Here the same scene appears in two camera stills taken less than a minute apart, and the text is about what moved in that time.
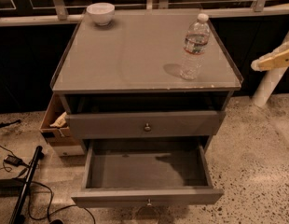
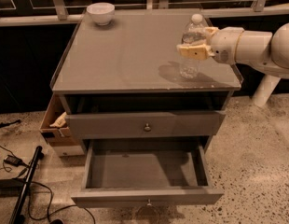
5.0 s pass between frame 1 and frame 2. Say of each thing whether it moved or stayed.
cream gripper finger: moved
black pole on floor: stayed
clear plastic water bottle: stayed
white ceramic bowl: stayed
